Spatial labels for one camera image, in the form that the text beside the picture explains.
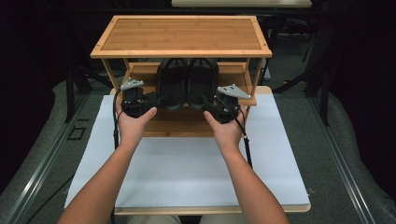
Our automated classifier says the black floor cable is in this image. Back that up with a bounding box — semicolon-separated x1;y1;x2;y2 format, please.
25;174;77;224

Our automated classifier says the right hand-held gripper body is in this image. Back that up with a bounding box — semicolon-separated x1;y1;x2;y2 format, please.
203;83;252;125

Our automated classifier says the person's left leg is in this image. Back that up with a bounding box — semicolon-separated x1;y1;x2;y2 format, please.
126;214;183;224

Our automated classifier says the wooden shelf rack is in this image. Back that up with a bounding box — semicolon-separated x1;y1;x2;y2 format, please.
90;14;274;139

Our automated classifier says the black metal stand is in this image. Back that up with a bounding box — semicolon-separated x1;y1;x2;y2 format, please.
272;61;332;127
63;65;114;124

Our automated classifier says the person's right hand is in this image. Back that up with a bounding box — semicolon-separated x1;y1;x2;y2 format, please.
203;104;248;151

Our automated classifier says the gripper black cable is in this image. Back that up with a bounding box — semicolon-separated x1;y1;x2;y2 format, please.
214;96;254;170
111;88;123;151

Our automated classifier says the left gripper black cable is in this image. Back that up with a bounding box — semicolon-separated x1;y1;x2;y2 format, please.
111;88;123;151

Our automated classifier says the metal floor rail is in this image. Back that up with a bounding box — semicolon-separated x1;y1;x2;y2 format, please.
2;92;92;224
305;92;378;224

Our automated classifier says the white table sheet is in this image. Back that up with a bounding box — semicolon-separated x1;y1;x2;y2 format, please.
64;92;312;209

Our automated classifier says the black slipper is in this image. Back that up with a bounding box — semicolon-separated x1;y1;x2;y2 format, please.
155;57;190;112
186;57;220;110

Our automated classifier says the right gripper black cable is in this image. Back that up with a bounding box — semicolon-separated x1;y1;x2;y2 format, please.
214;96;254;170

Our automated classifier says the person's leg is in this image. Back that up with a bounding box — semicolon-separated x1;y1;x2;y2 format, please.
198;213;248;224
126;214;183;224

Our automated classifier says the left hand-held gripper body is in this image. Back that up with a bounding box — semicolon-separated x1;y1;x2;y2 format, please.
120;77;157;119

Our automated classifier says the person's right leg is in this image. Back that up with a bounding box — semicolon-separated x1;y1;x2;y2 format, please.
198;213;248;224

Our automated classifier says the person's left hand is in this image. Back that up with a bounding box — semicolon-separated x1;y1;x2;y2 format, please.
115;96;159;147

